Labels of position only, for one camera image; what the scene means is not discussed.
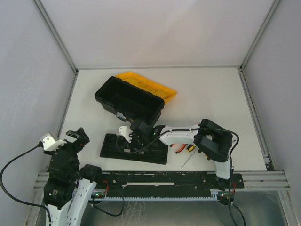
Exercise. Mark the orange needle nose pliers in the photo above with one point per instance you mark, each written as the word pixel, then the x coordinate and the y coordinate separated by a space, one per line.
pixel 180 149

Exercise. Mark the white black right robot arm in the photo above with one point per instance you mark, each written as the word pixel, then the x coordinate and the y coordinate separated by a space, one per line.
pixel 211 139

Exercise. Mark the black toolbox tray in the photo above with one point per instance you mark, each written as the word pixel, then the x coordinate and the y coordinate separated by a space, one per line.
pixel 116 147

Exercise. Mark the thin metal rod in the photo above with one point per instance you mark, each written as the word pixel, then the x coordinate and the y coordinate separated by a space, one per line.
pixel 188 159

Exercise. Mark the black orange long screwdriver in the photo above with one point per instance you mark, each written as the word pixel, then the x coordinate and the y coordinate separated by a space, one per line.
pixel 190 148

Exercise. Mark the black orange combination pliers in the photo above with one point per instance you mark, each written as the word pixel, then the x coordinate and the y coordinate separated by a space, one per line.
pixel 200 151

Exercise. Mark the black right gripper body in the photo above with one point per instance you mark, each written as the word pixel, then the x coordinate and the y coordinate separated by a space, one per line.
pixel 135 137

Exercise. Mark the yellow black plastic toolbox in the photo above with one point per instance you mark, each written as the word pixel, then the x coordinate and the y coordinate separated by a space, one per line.
pixel 131 96

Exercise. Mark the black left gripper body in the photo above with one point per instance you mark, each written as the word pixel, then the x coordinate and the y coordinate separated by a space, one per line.
pixel 71 143

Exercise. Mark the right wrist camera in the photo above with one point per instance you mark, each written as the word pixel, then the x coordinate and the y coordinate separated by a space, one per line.
pixel 125 132

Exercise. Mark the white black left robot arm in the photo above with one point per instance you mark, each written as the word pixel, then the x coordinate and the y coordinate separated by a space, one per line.
pixel 69 187

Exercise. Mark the grey cable duct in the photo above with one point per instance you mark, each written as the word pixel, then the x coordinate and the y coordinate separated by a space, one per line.
pixel 199 196

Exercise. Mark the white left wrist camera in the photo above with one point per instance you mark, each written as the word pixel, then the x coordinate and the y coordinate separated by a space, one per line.
pixel 51 143

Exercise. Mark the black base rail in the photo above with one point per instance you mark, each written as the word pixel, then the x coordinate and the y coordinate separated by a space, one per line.
pixel 207 180

